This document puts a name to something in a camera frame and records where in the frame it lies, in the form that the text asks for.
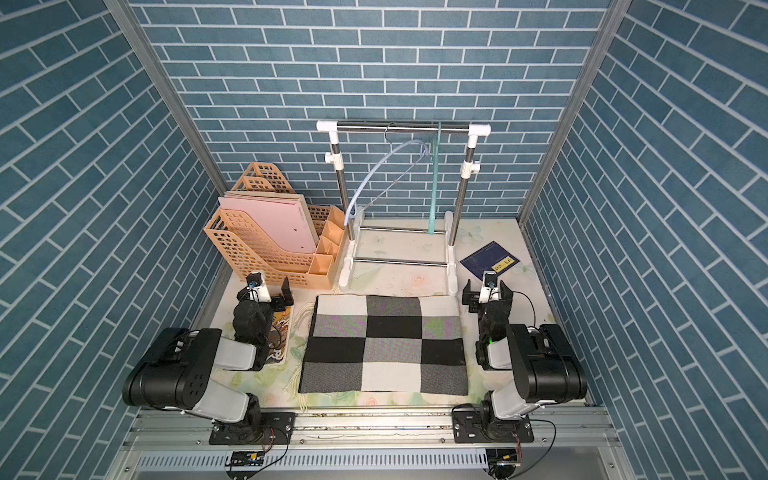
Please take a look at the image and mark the dark blue book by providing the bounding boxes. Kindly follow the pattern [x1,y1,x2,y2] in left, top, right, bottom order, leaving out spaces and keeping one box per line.
[460,241,520,280]

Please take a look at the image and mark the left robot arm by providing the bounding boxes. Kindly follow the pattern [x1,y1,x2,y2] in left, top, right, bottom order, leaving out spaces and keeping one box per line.
[122,271,294,429]

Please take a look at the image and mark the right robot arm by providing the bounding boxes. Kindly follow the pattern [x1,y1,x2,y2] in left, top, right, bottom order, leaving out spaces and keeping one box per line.
[461,272,588,425]

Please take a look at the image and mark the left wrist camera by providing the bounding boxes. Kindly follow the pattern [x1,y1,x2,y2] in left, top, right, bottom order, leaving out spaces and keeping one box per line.
[246,271,271,303]

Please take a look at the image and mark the small green circuit board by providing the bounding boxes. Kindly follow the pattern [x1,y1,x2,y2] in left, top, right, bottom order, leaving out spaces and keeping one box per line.
[225,451,265,470]

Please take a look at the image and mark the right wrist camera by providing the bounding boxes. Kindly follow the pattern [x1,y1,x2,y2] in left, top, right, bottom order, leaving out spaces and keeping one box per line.
[479,270,500,304]

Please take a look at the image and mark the green clothes hanger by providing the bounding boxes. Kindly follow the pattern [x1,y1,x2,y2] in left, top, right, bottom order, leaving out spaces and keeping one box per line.
[428,122,442,235]

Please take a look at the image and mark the orange plastic file organizer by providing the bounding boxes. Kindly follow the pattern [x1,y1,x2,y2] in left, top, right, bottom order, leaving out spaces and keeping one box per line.
[204,162,346,290]

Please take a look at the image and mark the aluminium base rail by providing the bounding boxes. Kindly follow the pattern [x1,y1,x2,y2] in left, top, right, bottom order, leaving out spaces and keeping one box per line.
[122,405,620,451]

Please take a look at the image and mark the pink file folder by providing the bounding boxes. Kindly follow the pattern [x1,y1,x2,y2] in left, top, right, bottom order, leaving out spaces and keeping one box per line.
[219,196,318,253]

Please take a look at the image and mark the light blue clothes hanger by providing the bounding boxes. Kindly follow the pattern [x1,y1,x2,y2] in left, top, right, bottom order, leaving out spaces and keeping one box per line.
[344,138,432,226]

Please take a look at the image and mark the beige file folder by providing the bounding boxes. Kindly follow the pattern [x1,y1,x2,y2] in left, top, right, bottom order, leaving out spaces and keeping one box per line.
[225,191,307,207]

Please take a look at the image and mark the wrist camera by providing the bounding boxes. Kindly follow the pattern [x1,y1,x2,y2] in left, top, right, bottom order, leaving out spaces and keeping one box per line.
[246,271,271,303]
[479,270,500,304]

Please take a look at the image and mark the orange comic book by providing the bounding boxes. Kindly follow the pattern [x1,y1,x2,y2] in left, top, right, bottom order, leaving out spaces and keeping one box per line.
[266,307,292,365]

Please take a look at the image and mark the white steel clothes rack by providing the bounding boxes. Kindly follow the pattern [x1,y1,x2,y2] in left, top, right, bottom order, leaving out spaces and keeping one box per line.
[316,120,491,295]

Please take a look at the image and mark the black white checkered scarf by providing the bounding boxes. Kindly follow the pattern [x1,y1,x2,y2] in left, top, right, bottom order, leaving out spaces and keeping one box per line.
[298,294,469,396]

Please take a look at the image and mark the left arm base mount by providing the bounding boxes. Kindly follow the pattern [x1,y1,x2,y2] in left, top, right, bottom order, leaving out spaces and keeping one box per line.
[208,411,296,446]

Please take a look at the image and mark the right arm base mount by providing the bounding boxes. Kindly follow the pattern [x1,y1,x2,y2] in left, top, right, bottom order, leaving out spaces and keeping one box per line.
[451,408,534,444]

